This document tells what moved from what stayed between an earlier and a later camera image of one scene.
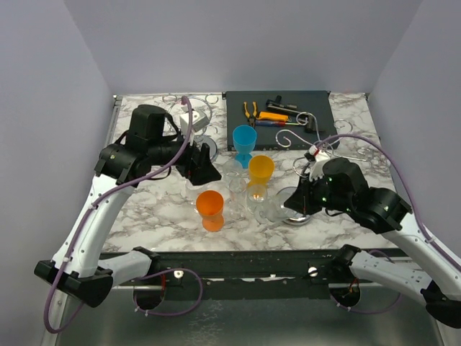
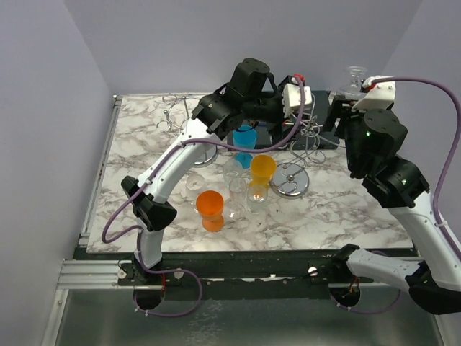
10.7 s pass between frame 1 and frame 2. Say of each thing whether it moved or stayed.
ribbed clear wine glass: moved
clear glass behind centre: stayed
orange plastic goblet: stayed
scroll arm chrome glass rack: moved
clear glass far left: stayed
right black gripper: moved
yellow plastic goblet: stayed
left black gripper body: moved
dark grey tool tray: stayed
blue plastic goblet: stayed
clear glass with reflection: stayed
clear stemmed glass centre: stayed
